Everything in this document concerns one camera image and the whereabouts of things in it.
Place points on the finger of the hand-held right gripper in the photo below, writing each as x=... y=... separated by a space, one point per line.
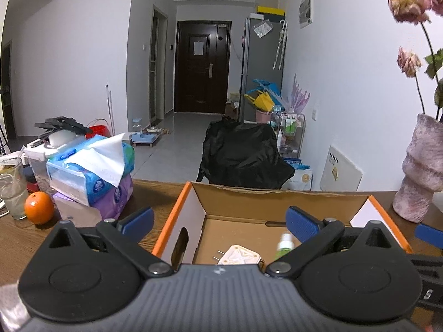
x=431 y=236

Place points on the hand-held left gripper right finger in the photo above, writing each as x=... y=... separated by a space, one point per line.
x=301 y=223

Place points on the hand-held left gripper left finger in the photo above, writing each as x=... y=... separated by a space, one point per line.
x=138 y=220

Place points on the green spray bottle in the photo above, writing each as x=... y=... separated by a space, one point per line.
x=285 y=243

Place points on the orange cardboard box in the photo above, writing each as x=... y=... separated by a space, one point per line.
x=193 y=211

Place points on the cream plug adapter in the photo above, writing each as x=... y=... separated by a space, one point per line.
x=238 y=254

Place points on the purple tissue pack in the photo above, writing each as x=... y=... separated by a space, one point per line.
x=103 y=204

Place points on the blue packet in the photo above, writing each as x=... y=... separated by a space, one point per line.
x=294 y=163

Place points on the white leaning board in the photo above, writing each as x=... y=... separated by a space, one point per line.
x=341 y=169

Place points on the pink ribbed vase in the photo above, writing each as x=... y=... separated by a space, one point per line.
x=420 y=166

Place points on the blue tissue pack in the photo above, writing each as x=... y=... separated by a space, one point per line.
x=86 y=169

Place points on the blue pet bowl tray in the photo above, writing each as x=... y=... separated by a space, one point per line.
x=147 y=139

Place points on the pet water dispenser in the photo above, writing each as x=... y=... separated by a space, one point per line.
x=137 y=126

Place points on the red bucket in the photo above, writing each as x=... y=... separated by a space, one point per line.
x=98 y=129

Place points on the orange fruit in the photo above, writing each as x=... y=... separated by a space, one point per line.
x=39 y=208

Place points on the white bowl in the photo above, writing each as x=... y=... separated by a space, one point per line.
x=61 y=139

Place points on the white pole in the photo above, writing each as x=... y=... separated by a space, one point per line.
x=110 y=110

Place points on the pink bucket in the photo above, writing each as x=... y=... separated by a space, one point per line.
x=263 y=116

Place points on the clear container with white lid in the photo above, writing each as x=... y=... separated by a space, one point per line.
x=38 y=166

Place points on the black clamp tool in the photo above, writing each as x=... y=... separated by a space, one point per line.
x=65 y=125

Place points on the clear glass cup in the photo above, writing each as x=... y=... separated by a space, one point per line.
x=14 y=193

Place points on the yellow bag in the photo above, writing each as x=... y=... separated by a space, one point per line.
x=264 y=101

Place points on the purple feather decoration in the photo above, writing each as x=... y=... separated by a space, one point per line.
x=300 y=95

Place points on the blue folding rack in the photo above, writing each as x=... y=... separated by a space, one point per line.
x=268 y=88

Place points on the grey refrigerator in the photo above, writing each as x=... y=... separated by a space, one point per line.
x=261 y=76

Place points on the dark brown entrance door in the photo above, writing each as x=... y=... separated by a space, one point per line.
x=202 y=69

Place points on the folded white umbrella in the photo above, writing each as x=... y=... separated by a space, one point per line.
x=281 y=43

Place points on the clear plastic bag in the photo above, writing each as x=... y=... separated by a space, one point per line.
x=262 y=29

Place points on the yellow box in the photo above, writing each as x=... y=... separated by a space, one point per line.
x=271 y=10

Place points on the bunch of dried pink roses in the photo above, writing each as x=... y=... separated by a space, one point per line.
x=412 y=0

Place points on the white wall socket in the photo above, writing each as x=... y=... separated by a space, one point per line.
x=315 y=110

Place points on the interior door frame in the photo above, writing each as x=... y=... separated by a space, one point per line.
x=157 y=65

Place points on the white wall panel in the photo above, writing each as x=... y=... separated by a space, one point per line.
x=306 y=9

